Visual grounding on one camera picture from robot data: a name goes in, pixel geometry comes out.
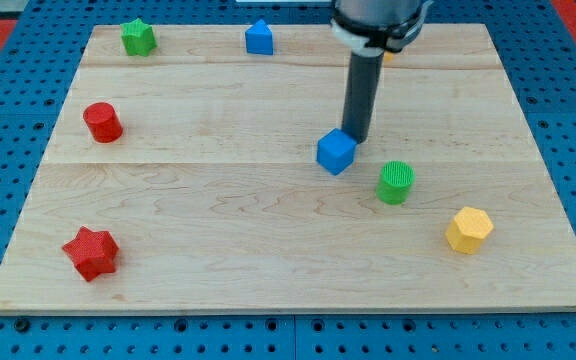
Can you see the green cylinder block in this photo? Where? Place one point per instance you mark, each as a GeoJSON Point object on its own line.
{"type": "Point", "coordinates": [395, 182]}

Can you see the yellow hexagon block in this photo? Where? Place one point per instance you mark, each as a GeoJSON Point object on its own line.
{"type": "Point", "coordinates": [468, 230]}

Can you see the red star block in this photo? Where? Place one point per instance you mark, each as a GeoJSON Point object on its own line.
{"type": "Point", "coordinates": [92, 253]}

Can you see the blue triangular prism block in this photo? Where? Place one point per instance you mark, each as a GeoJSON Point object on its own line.
{"type": "Point", "coordinates": [259, 39]}

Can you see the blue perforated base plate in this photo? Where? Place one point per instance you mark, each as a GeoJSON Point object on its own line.
{"type": "Point", "coordinates": [41, 43]}

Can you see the wooden board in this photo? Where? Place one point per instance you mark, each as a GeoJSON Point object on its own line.
{"type": "Point", "coordinates": [218, 206]}

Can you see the green star block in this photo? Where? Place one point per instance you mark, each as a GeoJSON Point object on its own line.
{"type": "Point", "coordinates": [138, 38]}

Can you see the blue cube block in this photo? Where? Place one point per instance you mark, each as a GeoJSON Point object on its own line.
{"type": "Point", "coordinates": [335, 151]}

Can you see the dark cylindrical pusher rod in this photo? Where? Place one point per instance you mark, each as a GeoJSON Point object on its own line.
{"type": "Point", "coordinates": [361, 89]}

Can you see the yellow block behind arm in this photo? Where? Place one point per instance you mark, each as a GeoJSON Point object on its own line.
{"type": "Point", "coordinates": [388, 57]}

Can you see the red cylinder block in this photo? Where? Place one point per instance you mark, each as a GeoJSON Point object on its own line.
{"type": "Point", "coordinates": [103, 122]}

